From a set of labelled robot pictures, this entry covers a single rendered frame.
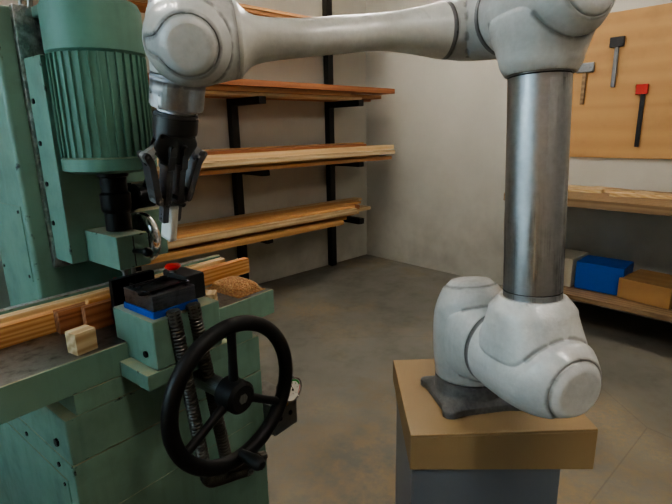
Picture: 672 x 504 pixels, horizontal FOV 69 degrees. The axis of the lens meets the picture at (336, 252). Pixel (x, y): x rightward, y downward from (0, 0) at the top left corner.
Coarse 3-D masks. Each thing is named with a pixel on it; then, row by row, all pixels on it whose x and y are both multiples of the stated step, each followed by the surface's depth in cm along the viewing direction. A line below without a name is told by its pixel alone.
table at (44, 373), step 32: (0, 352) 85; (32, 352) 85; (64, 352) 85; (96, 352) 85; (128, 352) 89; (224, 352) 95; (0, 384) 74; (32, 384) 77; (64, 384) 81; (96, 384) 85; (160, 384) 84; (0, 416) 74
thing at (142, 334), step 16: (208, 304) 90; (128, 320) 86; (144, 320) 83; (160, 320) 83; (208, 320) 90; (128, 336) 88; (144, 336) 84; (160, 336) 83; (192, 336) 88; (144, 352) 84; (160, 352) 83; (160, 368) 84
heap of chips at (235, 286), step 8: (224, 280) 116; (232, 280) 115; (240, 280) 115; (248, 280) 116; (208, 288) 117; (216, 288) 115; (224, 288) 114; (232, 288) 112; (240, 288) 112; (248, 288) 113; (256, 288) 115; (264, 288) 117; (232, 296) 111; (240, 296) 111
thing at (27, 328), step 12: (228, 264) 124; (240, 264) 128; (204, 276) 119; (216, 276) 122; (228, 276) 125; (48, 312) 93; (0, 324) 87; (12, 324) 87; (24, 324) 89; (36, 324) 90; (48, 324) 92; (0, 336) 86; (12, 336) 88; (24, 336) 89; (36, 336) 91; (0, 348) 86
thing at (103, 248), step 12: (96, 228) 105; (96, 240) 102; (108, 240) 98; (120, 240) 97; (132, 240) 99; (144, 240) 101; (96, 252) 103; (108, 252) 99; (120, 252) 97; (132, 252) 99; (108, 264) 100; (120, 264) 98; (132, 264) 100; (144, 264) 102
